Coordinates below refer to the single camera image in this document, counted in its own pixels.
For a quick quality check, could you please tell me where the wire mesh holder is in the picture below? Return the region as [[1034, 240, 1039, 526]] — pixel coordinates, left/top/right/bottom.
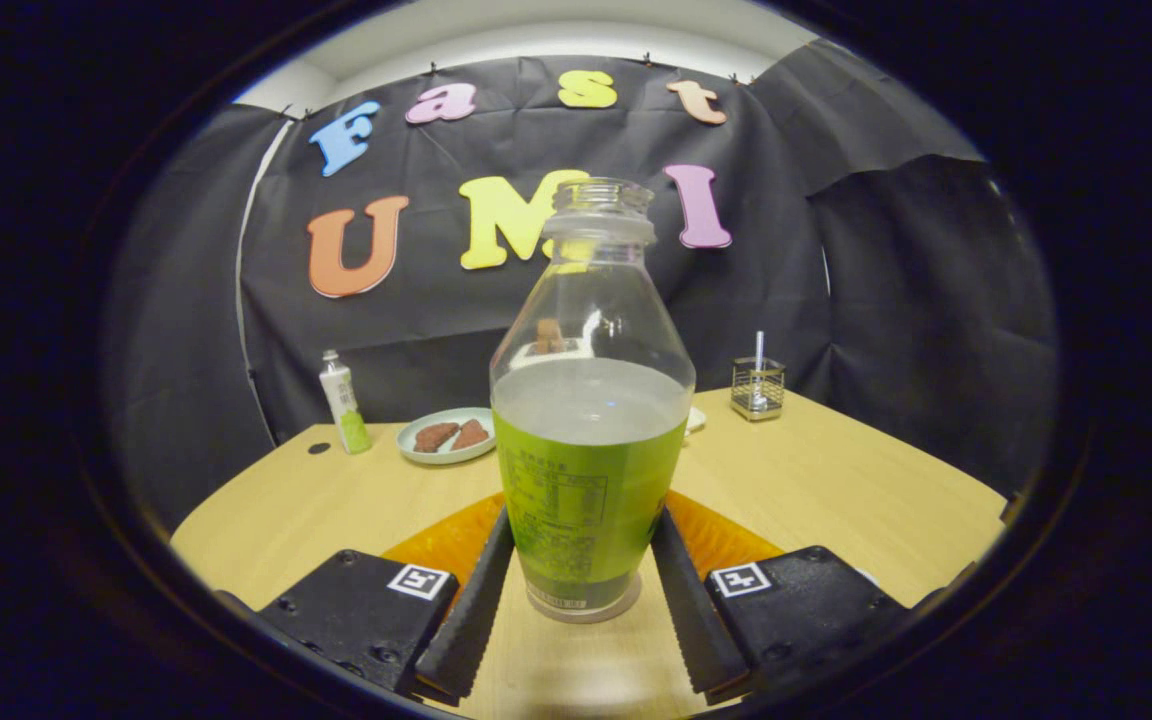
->
[[731, 357, 787, 422]]

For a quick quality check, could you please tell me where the small white green bottle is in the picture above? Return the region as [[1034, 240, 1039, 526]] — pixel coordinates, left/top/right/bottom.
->
[[319, 349, 374, 456]]

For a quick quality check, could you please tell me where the cream toaster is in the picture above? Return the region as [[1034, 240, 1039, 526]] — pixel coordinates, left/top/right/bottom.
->
[[526, 338, 597, 371]]

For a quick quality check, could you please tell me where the green label juice bottle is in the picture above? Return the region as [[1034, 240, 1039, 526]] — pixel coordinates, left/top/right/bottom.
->
[[489, 178, 697, 624]]

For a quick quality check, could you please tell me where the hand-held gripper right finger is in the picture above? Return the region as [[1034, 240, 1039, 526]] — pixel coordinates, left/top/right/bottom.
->
[[651, 490, 912, 706]]

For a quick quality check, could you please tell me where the wooden table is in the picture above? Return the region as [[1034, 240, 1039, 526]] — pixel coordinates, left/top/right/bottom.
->
[[171, 388, 1007, 720]]

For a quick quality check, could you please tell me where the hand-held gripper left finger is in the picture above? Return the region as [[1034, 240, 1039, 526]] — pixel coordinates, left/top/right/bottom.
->
[[256, 492, 517, 701]]

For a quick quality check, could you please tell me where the pale green plate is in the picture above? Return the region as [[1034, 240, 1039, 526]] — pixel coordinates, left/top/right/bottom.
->
[[396, 406, 497, 466]]

